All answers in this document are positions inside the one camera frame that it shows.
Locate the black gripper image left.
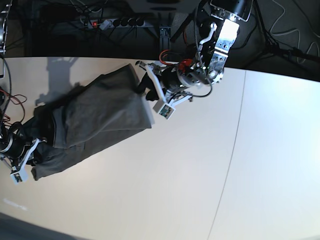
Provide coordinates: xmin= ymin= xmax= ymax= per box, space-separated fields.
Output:
xmin=0 ymin=136 xmax=48 ymax=171

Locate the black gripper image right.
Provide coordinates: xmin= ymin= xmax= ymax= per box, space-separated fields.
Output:
xmin=136 ymin=61 xmax=208 ymax=103

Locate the grey T-shirt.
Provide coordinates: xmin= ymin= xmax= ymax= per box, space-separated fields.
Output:
xmin=25 ymin=64 xmax=152 ymax=180

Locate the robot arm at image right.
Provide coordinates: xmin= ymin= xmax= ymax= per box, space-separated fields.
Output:
xmin=136 ymin=0 xmax=253 ymax=104

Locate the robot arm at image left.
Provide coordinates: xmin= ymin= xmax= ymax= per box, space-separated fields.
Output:
xmin=0 ymin=0 xmax=47 ymax=174

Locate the black power strip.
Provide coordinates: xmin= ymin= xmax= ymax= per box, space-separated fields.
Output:
xmin=80 ymin=17 xmax=150 ymax=31

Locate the black tripod stand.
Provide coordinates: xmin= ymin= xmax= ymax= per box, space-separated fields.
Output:
xmin=245 ymin=0 xmax=320 ymax=67

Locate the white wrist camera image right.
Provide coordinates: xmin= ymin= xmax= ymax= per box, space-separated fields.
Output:
xmin=153 ymin=100 xmax=176 ymax=120

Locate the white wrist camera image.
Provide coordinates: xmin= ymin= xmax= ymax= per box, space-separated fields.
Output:
xmin=10 ymin=168 xmax=29 ymax=184
xmin=153 ymin=100 xmax=176 ymax=120

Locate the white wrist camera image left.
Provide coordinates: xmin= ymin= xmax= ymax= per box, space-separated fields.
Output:
xmin=10 ymin=168 xmax=29 ymax=184

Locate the aluminium frame post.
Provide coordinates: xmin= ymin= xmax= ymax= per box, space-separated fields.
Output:
xmin=159 ymin=25 xmax=171 ymax=53

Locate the grey cable on floor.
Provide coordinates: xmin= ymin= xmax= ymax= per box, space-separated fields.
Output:
xmin=271 ymin=0 xmax=320 ymax=61

